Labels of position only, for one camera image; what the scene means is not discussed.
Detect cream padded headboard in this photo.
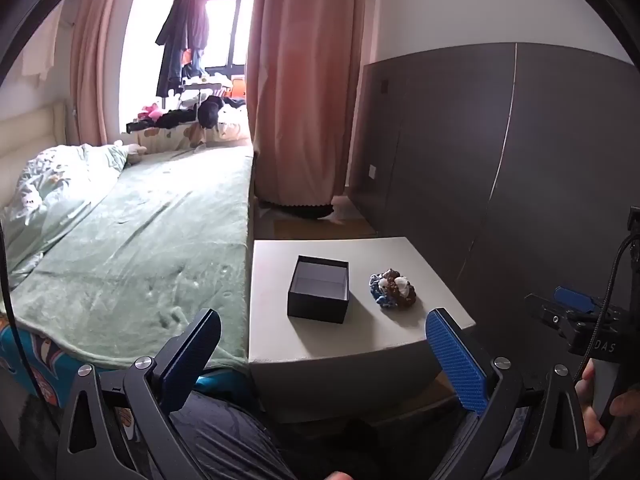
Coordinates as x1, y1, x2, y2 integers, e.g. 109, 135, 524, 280
0, 101, 68, 208

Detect dark hanging clothes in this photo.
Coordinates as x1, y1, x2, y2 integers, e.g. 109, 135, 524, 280
156, 0, 211, 98

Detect white side table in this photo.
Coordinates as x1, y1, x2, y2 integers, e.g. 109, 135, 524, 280
248, 236, 476, 423

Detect black garment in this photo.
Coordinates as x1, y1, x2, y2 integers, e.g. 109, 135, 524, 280
197, 95, 223, 128

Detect narrow pink curtain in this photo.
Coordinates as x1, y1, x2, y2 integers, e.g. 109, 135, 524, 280
70, 0, 146, 148

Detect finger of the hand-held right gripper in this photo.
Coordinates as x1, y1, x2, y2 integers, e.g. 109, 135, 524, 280
554, 286, 608, 314
524, 294, 571, 333

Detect white hanging cloth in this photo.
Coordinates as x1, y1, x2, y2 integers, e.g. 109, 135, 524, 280
22, 20, 66, 81

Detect white drying rack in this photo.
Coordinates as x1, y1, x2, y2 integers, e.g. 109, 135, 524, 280
182, 75, 233, 106

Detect pale green printed quilt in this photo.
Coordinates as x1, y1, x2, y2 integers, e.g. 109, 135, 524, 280
0, 144, 132, 291

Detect person's dark trousers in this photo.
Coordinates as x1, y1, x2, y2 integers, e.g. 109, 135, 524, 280
170, 392, 441, 480

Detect black jewelry box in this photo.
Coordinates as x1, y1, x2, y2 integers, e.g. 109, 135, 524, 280
287, 255, 351, 323

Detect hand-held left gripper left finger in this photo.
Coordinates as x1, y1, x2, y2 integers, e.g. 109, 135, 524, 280
56, 308, 281, 480

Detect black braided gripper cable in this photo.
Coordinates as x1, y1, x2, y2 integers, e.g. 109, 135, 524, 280
580, 235, 640, 381

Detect bed with green blanket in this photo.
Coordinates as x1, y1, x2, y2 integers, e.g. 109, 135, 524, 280
10, 147, 253, 373

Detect dark grey wardrobe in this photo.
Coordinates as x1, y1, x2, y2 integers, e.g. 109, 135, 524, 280
347, 42, 640, 361

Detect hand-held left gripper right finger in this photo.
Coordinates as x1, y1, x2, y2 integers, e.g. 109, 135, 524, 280
425, 308, 591, 480

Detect person's right hand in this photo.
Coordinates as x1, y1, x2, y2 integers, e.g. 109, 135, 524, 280
574, 359, 640, 447

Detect wide pink curtain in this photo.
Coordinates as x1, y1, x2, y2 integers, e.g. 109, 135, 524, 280
246, 0, 381, 211

